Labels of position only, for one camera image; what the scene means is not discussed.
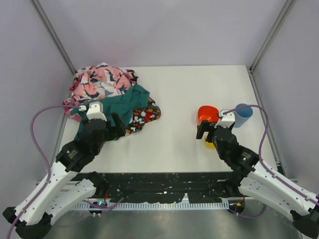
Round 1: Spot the teal cloth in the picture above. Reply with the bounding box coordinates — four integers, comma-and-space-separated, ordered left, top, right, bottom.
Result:
80, 85, 150, 126

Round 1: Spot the black orange patterned cloth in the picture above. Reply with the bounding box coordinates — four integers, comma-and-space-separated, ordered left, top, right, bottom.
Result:
126, 97, 161, 134

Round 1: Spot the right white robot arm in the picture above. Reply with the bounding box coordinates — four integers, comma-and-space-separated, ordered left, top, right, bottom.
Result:
196, 120, 319, 239

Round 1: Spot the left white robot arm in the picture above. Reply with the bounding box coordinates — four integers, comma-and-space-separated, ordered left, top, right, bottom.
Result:
3, 113, 125, 239

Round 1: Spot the pink patterned cloth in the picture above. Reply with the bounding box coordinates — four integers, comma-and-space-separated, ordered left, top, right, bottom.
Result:
62, 62, 139, 118

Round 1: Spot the orange plastic cup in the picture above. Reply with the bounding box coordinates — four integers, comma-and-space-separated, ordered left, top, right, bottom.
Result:
197, 106, 219, 124

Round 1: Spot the yellow lemon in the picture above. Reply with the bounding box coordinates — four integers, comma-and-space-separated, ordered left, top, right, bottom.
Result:
205, 138, 215, 149

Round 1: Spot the blue plastic cup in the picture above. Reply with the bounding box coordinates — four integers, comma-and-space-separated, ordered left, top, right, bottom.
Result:
234, 104, 253, 128

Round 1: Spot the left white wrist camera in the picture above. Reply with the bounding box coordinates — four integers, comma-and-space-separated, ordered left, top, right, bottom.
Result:
79, 102, 107, 121

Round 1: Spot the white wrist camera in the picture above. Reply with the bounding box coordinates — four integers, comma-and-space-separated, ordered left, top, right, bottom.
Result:
79, 102, 107, 121
214, 110, 235, 130

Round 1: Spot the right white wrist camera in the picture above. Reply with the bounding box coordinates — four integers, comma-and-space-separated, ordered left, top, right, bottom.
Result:
214, 110, 235, 130

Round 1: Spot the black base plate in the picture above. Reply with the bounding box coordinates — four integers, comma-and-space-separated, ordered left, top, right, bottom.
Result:
94, 172, 242, 204

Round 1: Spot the right aluminium table rail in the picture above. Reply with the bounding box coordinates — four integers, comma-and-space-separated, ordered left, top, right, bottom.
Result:
247, 69, 298, 183

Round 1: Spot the white slotted cable duct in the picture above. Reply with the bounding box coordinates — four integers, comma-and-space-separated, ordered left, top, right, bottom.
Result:
73, 201, 229, 210

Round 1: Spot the left aluminium frame post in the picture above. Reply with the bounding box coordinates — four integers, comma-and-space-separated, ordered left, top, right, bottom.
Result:
30, 0, 76, 74

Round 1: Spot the aluminium frame post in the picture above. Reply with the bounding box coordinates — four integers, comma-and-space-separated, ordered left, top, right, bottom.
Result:
248, 0, 296, 74
30, 0, 76, 74

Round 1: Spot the right aluminium frame post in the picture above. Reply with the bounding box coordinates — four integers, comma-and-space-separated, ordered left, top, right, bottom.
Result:
248, 0, 296, 74

